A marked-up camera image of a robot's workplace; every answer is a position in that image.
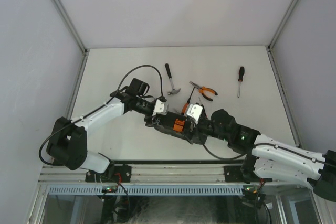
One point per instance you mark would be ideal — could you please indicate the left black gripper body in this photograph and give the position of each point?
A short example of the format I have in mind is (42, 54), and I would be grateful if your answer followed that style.
(144, 106)

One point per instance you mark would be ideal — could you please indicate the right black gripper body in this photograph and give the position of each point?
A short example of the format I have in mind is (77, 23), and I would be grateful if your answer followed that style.
(206, 128)

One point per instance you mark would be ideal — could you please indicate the black plastic tool case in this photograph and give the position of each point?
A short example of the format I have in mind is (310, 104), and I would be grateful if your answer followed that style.
(176, 125)

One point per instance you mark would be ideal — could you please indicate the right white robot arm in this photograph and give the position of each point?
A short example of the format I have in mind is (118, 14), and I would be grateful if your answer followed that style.
(267, 158)

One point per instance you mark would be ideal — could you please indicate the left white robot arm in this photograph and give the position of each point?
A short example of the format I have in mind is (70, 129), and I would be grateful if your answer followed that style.
(68, 143)

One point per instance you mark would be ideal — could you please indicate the orange grip bit screwdriver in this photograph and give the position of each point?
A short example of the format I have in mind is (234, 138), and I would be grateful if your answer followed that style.
(187, 102)

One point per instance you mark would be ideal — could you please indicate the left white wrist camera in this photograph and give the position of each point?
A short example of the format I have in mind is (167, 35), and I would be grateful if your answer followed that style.
(160, 107)

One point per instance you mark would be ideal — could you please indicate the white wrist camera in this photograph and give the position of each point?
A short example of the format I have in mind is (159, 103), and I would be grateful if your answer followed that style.
(194, 111)
(160, 107)

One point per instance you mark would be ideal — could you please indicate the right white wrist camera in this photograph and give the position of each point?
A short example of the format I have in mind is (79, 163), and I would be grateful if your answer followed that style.
(194, 111)

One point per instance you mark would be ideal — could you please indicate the black handled claw hammer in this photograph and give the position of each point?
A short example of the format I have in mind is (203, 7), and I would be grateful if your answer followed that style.
(174, 91)

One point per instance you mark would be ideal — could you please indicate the orange handled needle-nose pliers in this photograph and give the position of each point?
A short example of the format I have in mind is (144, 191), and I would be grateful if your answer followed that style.
(203, 90)

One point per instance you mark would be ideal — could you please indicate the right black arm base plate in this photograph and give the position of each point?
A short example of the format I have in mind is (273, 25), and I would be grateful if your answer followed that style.
(233, 174)

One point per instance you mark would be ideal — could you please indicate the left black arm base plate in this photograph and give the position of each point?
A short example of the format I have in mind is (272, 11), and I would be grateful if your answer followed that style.
(114, 173)

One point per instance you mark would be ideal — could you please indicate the black orange handled screwdriver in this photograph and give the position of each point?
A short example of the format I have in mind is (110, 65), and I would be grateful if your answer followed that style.
(240, 79)

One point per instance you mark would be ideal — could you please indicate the aluminium front frame rail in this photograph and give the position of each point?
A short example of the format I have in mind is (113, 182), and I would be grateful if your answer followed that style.
(179, 174)

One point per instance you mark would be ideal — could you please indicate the blue slotted cable duct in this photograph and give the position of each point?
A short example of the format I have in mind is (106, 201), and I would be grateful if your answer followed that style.
(148, 190)

